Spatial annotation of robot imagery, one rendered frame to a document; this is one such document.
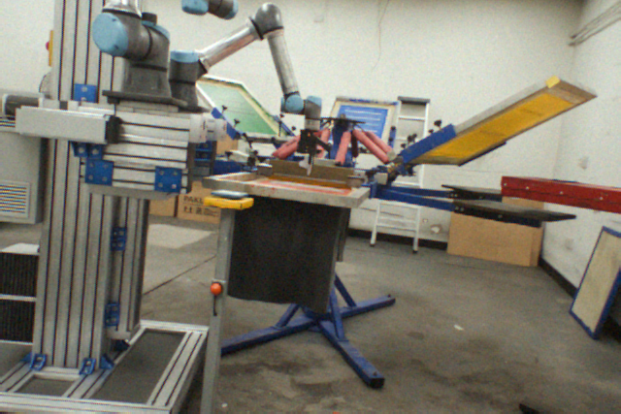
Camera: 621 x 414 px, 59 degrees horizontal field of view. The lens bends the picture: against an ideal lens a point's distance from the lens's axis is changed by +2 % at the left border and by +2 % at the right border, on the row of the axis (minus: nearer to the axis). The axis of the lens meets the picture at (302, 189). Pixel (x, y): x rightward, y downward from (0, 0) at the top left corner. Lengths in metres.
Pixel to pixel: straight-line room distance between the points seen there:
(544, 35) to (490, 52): 0.59
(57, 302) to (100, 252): 0.25
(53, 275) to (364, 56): 5.15
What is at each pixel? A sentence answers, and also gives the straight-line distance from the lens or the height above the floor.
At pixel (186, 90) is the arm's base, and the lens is 2.34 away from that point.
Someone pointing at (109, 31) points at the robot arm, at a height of 1.43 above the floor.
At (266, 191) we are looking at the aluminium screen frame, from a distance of 1.95.
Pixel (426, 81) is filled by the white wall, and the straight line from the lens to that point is 6.65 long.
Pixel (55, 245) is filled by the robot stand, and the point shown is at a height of 0.68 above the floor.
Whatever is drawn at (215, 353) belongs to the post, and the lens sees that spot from 1.93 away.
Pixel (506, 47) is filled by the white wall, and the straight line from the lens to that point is 6.76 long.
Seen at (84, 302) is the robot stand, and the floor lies 0.48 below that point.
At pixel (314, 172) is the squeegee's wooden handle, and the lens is 2.50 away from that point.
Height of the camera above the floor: 1.19
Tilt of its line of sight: 6 degrees down
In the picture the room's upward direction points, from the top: 6 degrees clockwise
